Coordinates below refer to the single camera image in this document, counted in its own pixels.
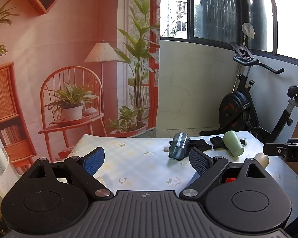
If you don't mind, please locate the transparent teal plastic cup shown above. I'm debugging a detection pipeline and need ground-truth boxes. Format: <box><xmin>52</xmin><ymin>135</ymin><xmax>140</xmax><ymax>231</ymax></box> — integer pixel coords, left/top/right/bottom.
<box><xmin>168</xmin><ymin>132</ymin><xmax>190</xmax><ymax>161</ymax></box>

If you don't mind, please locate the black sock left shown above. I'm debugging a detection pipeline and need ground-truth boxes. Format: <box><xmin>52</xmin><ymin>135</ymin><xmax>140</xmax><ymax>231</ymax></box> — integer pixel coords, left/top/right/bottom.
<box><xmin>169</xmin><ymin>139</ymin><xmax>212</xmax><ymax>153</ymax></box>

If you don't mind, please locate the red plastic cup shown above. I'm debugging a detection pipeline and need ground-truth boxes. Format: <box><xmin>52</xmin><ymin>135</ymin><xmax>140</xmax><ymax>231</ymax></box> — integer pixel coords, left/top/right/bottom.
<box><xmin>225</xmin><ymin>177</ymin><xmax>237</xmax><ymax>183</ymax></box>

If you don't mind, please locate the beige gold plastic cup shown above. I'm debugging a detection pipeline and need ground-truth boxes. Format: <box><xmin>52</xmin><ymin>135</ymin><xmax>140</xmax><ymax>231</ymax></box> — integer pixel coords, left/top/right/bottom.
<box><xmin>254</xmin><ymin>153</ymin><xmax>269</xmax><ymax>169</ymax></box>

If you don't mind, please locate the floral checkered tablecloth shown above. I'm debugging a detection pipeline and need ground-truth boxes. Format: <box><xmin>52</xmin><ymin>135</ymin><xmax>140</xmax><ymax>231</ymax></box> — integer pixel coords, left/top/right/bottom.
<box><xmin>62</xmin><ymin>134</ymin><xmax>298</xmax><ymax>221</ymax></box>

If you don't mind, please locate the black exercise bike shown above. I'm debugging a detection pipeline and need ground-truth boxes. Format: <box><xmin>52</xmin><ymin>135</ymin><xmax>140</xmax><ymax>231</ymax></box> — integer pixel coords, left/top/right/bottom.
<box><xmin>199</xmin><ymin>42</ymin><xmax>298</xmax><ymax>144</ymax></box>

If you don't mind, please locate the printed room backdrop cloth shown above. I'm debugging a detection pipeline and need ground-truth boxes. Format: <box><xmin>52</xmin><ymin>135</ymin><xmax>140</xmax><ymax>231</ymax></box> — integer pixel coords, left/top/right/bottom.
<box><xmin>0</xmin><ymin>0</ymin><xmax>160</xmax><ymax>172</ymax></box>

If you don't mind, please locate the white perforated laundry basket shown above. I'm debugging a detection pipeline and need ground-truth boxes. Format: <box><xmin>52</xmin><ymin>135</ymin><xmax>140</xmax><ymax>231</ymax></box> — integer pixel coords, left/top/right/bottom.
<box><xmin>0</xmin><ymin>148</ymin><xmax>20</xmax><ymax>198</ymax></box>

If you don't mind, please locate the black sock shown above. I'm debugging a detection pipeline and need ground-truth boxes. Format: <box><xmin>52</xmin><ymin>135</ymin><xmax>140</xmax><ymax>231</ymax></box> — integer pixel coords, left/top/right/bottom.
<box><xmin>210</xmin><ymin>136</ymin><xmax>247</xmax><ymax>149</ymax></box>
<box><xmin>169</xmin><ymin>139</ymin><xmax>212</xmax><ymax>153</ymax></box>

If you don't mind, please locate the light green plastic cup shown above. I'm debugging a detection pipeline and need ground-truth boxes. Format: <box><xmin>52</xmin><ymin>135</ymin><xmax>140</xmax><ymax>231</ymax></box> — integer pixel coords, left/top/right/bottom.
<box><xmin>222</xmin><ymin>131</ymin><xmax>244</xmax><ymax>157</ymax></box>

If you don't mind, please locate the black sock right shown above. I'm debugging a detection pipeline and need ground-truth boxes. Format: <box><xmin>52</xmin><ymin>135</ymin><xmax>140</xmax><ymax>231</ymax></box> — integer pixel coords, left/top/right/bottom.
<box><xmin>210</xmin><ymin>136</ymin><xmax>247</xmax><ymax>149</ymax></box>

